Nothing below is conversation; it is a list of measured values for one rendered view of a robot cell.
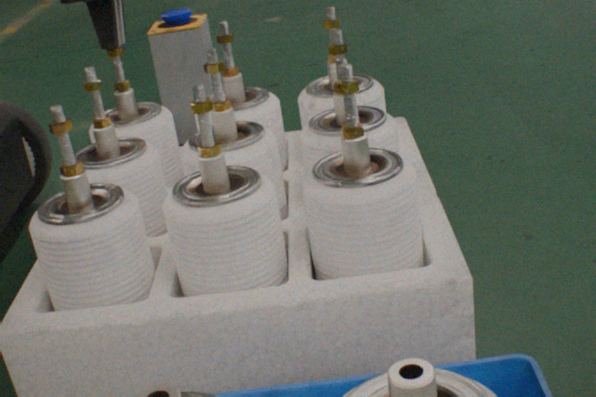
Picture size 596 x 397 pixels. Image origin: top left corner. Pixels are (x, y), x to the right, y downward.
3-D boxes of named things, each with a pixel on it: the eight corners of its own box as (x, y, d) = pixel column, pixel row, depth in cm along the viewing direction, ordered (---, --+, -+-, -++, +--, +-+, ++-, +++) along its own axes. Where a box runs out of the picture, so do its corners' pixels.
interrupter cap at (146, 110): (85, 124, 88) (83, 118, 88) (140, 103, 93) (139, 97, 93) (117, 135, 83) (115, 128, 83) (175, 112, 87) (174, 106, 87)
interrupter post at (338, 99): (364, 124, 75) (361, 92, 74) (342, 131, 75) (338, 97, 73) (352, 118, 78) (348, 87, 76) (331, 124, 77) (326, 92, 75)
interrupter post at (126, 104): (115, 120, 88) (108, 92, 87) (133, 113, 89) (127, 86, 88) (125, 123, 86) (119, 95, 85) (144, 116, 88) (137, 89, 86)
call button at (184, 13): (160, 32, 99) (158, 16, 99) (165, 25, 103) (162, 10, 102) (192, 27, 99) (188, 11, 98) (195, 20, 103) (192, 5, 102)
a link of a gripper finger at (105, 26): (99, 48, 85) (87, -7, 82) (125, 45, 84) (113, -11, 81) (92, 52, 83) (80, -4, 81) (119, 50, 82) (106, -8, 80)
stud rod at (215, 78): (231, 124, 76) (217, 49, 73) (221, 127, 75) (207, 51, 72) (226, 121, 76) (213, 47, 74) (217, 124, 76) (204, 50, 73)
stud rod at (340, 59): (352, 105, 75) (343, 28, 72) (346, 109, 75) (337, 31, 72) (344, 105, 76) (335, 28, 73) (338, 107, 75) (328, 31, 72)
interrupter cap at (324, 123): (401, 124, 74) (401, 117, 74) (331, 145, 72) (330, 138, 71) (363, 105, 81) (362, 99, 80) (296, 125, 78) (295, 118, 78)
